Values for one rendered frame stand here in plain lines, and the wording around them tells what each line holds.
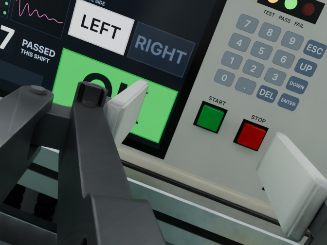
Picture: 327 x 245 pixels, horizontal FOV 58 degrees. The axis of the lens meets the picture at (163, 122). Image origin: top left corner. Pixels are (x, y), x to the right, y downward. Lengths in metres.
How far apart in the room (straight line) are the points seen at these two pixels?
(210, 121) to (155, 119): 0.05
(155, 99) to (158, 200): 0.09
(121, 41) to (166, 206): 0.14
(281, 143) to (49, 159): 0.18
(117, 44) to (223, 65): 0.09
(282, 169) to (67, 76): 0.19
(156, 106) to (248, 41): 0.09
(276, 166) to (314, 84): 0.11
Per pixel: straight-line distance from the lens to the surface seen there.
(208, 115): 0.25
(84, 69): 0.27
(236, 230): 0.27
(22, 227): 0.31
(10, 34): 0.30
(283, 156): 0.17
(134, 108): 0.16
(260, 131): 0.26
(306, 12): 0.26
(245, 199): 0.29
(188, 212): 0.26
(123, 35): 0.26
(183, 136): 0.26
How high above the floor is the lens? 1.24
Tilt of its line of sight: 16 degrees down
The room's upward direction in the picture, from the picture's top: 21 degrees clockwise
